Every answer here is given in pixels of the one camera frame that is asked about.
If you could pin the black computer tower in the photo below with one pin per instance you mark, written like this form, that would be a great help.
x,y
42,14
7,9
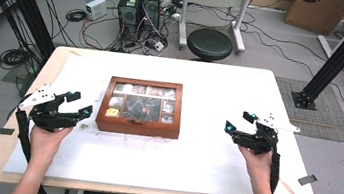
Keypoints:
x,y
127,14
150,10

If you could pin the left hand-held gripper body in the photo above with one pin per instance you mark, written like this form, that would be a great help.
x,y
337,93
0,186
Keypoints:
x,y
49,118

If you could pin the grey floor mat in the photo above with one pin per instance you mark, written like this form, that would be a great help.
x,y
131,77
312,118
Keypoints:
x,y
332,111

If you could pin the large printed cardboard box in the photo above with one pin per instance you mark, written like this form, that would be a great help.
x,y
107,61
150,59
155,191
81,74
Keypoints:
x,y
318,13

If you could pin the wooden box with glass lid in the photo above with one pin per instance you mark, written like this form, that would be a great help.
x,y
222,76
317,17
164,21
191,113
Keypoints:
x,y
137,124

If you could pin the thin wooden stick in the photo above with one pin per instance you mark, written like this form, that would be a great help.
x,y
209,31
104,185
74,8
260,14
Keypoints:
x,y
290,190

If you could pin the white power adapter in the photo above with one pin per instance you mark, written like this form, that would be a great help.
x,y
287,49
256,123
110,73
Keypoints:
x,y
159,45

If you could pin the person's right hand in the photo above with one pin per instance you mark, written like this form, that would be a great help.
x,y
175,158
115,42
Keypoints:
x,y
259,169

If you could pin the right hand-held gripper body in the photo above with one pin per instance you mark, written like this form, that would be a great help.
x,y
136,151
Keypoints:
x,y
256,141

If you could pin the black round stool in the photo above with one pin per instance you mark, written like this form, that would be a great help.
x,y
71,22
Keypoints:
x,y
210,44

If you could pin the person's left hand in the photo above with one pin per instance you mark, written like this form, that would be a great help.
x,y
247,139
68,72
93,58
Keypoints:
x,y
44,145

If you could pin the black tape strip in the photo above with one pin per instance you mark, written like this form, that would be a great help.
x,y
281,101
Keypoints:
x,y
307,179
4,132

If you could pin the white electronic device box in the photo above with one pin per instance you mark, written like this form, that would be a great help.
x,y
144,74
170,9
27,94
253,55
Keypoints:
x,y
96,8

